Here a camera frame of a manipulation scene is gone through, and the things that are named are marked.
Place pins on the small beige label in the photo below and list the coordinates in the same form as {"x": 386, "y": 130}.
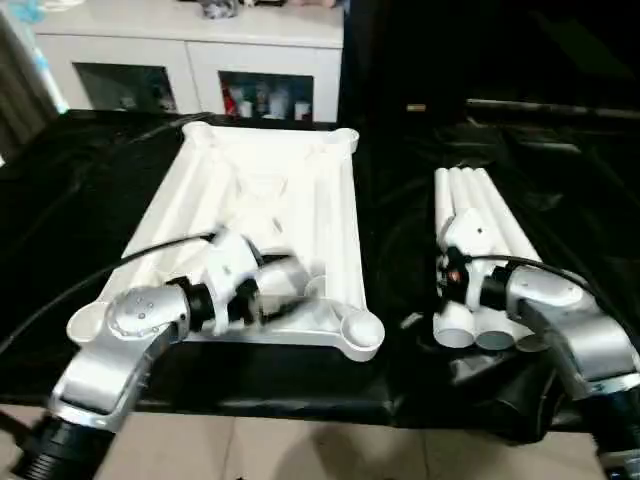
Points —
{"x": 415, "y": 107}

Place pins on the small white jar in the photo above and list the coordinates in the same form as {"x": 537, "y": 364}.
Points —
{"x": 245, "y": 109}

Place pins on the white plastic table leg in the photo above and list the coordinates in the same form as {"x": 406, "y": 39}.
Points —
{"x": 443, "y": 192}
{"x": 459, "y": 192}
{"x": 492, "y": 192}
{"x": 476, "y": 192}

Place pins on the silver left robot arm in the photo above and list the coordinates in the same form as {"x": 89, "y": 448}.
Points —
{"x": 135, "y": 310}

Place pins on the red packet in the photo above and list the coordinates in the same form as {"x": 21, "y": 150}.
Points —
{"x": 230, "y": 100}

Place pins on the black backdrop cloth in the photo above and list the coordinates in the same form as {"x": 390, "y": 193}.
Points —
{"x": 500, "y": 45}

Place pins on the dark metal pole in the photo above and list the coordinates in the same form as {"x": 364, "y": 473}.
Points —
{"x": 550, "y": 105}

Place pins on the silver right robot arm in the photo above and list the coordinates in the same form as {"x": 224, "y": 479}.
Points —
{"x": 550, "y": 295}

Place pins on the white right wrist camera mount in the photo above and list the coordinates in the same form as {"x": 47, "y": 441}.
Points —
{"x": 472, "y": 235}

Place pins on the white glass-door cabinet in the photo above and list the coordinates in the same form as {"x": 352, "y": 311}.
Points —
{"x": 200, "y": 60}

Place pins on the white plastic table top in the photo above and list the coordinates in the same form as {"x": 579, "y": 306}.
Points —
{"x": 280, "y": 165}

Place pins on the grey curtain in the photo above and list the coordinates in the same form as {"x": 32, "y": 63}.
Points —
{"x": 20, "y": 100}

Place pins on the white cup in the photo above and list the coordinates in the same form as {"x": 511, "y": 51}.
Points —
{"x": 300, "y": 111}

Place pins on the black glossy mat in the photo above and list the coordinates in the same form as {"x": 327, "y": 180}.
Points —
{"x": 75, "y": 200}

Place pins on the grey crumpled object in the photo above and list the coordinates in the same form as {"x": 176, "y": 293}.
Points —
{"x": 212, "y": 6}

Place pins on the tall white jar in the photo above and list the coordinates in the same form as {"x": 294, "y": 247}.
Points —
{"x": 278, "y": 104}

